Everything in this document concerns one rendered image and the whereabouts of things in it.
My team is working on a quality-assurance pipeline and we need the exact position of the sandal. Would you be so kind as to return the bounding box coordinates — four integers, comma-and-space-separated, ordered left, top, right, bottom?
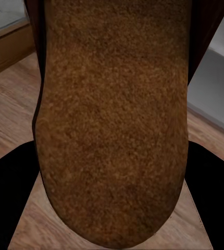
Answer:
24, 0, 224, 249

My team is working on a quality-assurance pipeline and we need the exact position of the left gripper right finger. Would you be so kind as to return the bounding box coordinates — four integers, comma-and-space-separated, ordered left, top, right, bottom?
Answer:
184, 141, 224, 250

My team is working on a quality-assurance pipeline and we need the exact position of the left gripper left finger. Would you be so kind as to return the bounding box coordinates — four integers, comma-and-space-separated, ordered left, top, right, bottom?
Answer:
0, 141, 40, 250

